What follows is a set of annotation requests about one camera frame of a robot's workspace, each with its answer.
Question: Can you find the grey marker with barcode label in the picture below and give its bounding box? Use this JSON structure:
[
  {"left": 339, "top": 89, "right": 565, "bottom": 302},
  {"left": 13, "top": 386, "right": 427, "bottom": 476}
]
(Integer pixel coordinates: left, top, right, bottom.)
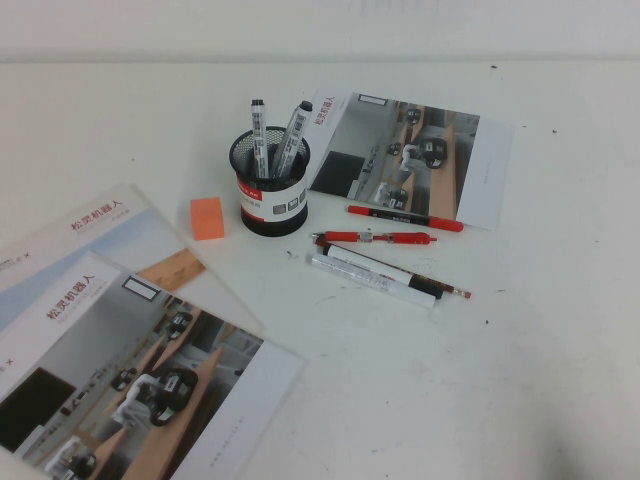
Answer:
[
  {"left": 249, "top": 98, "right": 271, "bottom": 180},
  {"left": 271, "top": 101, "right": 314, "bottom": 174}
]

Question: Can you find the red gel pen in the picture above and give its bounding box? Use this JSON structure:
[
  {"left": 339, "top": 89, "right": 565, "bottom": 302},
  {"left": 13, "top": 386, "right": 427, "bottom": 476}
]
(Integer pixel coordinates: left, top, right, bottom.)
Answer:
[{"left": 310, "top": 230, "right": 440, "bottom": 246}]

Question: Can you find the black mesh pen holder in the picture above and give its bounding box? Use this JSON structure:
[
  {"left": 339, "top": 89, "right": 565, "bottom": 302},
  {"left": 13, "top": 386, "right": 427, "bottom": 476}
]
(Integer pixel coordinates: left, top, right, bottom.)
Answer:
[{"left": 228, "top": 124, "right": 310, "bottom": 236}]

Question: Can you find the red marker pen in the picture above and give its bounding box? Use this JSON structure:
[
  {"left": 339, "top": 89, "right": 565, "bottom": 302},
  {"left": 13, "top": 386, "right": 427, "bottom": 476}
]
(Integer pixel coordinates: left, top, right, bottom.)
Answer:
[{"left": 347, "top": 204, "right": 465, "bottom": 234}]

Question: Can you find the silver white marker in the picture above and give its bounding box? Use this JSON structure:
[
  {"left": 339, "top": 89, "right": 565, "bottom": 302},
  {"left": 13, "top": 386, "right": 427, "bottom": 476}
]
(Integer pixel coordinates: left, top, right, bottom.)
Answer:
[{"left": 305, "top": 252, "right": 441, "bottom": 312}]

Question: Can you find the orange foam block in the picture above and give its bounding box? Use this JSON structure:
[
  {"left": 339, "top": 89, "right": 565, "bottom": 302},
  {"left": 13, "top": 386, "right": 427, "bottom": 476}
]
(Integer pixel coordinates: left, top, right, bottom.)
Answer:
[{"left": 190, "top": 197, "right": 226, "bottom": 242}]

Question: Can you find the white marker with black cap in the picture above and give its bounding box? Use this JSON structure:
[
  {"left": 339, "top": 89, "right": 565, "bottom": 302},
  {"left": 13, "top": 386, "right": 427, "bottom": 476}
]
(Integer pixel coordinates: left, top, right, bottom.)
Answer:
[{"left": 319, "top": 241, "right": 446, "bottom": 301}]

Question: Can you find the pencil with red eraser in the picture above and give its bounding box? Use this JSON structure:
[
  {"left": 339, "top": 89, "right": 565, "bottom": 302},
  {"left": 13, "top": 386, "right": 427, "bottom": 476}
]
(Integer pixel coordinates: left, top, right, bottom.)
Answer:
[{"left": 313, "top": 237, "right": 474, "bottom": 300}]

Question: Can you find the brochure with robot photo cover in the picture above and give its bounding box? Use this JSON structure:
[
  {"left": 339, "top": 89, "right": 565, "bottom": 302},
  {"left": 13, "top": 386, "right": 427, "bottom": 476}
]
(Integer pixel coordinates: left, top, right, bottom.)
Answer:
[
  {"left": 307, "top": 88, "right": 516, "bottom": 232},
  {"left": 0, "top": 251, "right": 307, "bottom": 480}
]

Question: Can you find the brochure with pale blue cover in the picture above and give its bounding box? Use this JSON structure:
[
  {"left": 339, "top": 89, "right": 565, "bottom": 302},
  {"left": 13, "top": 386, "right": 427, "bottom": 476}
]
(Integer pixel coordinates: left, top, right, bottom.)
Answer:
[{"left": 0, "top": 183, "right": 266, "bottom": 339}]

